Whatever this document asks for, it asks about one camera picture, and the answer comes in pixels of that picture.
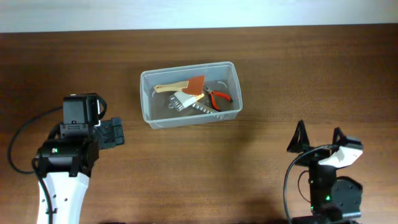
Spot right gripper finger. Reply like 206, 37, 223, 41
332, 127, 346, 145
287, 120, 310, 153

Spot clear box of coloured bits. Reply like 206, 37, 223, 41
169, 91, 205, 111

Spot orange socket bit rail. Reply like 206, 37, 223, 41
192, 101, 218, 114

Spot orange scraper with wooden handle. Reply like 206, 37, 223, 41
154, 75, 205, 95

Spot red handled pliers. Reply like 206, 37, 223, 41
204, 86, 233, 111

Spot clear plastic storage container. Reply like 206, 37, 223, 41
140, 62, 243, 129

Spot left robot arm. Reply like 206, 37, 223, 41
32, 93, 125, 223

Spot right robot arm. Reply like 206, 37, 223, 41
283, 120, 363, 223

